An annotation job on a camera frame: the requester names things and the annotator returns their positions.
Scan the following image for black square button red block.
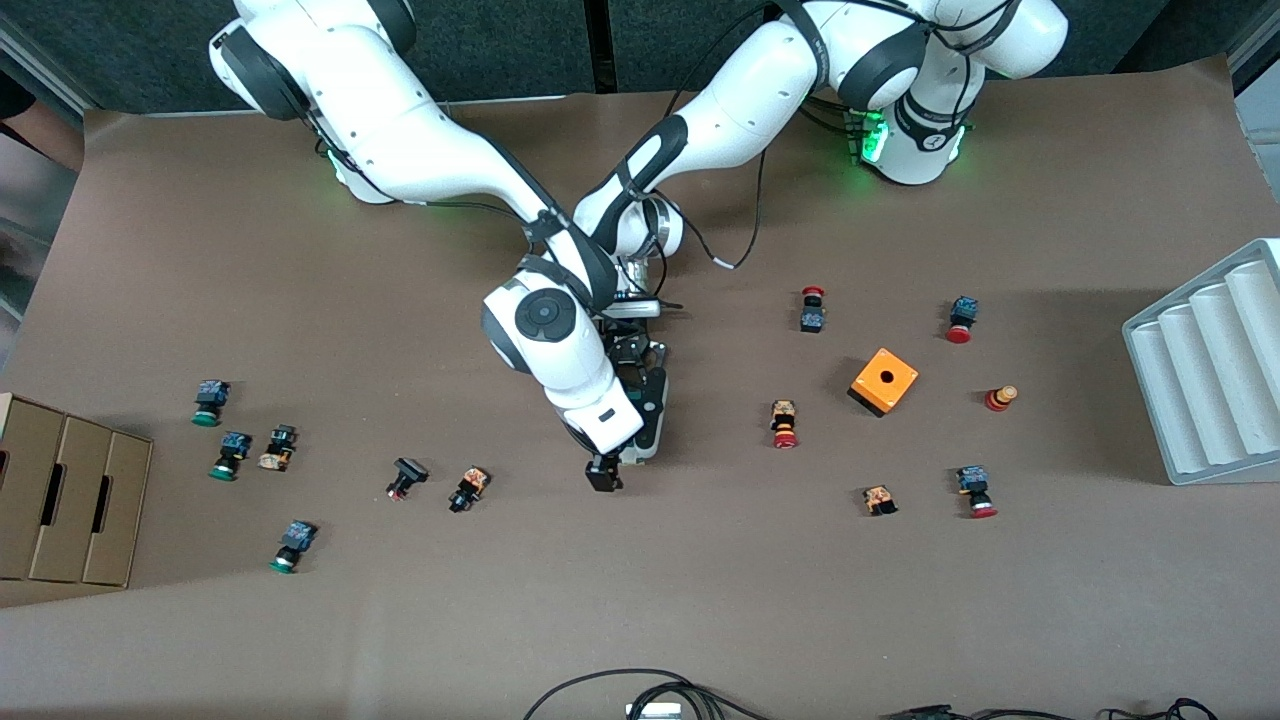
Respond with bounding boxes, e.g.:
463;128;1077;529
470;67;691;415
386;457;430;502

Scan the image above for black pushbutton orange block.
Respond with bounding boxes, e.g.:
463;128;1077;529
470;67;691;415
448;465;492;515

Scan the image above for grey ribbed tray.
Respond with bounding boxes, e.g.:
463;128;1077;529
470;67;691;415
1122;238;1280;488

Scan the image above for black base cable bundle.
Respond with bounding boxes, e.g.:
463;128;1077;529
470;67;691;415
795;92;871;141

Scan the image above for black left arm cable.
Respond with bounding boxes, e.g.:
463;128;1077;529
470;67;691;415
655;0;831;273

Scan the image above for black looped table cable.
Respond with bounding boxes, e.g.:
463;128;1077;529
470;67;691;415
523;668;776;720

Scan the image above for brown paper table cover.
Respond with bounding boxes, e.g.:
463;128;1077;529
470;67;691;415
0;55;1280;720

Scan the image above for green mushroom button blue block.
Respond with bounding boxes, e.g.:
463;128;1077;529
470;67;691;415
208;431;253;482
268;520;319;575
191;379;232;428

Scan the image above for orange button enclosure box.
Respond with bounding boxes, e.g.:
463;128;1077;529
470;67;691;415
848;347;920;419

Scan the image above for brown cardboard box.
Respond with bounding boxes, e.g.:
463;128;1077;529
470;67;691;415
83;430;154;589
0;392;67;582
30;415;112;585

